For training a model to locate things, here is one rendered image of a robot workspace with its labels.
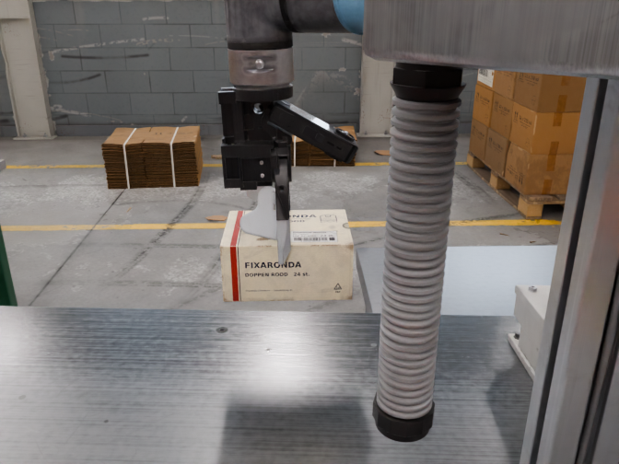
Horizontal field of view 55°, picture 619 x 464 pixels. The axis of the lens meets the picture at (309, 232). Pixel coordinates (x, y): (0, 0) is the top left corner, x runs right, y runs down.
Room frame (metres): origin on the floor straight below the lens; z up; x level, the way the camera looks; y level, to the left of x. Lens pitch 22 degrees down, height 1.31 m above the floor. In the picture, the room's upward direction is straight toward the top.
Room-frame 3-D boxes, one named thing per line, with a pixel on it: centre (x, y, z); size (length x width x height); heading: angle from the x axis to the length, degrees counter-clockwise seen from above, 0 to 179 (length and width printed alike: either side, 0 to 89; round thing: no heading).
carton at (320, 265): (0.71, 0.03, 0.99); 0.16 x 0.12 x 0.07; 92
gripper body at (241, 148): (0.71, 0.06, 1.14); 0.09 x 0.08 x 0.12; 92
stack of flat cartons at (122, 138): (4.25, 1.13, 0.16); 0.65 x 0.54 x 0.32; 96
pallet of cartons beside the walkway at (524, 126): (3.98, -1.68, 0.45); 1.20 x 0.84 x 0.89; 3
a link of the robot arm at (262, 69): (0.71, 0.06, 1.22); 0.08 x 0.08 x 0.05
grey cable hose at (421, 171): (0.27, -0.05, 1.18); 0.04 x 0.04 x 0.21
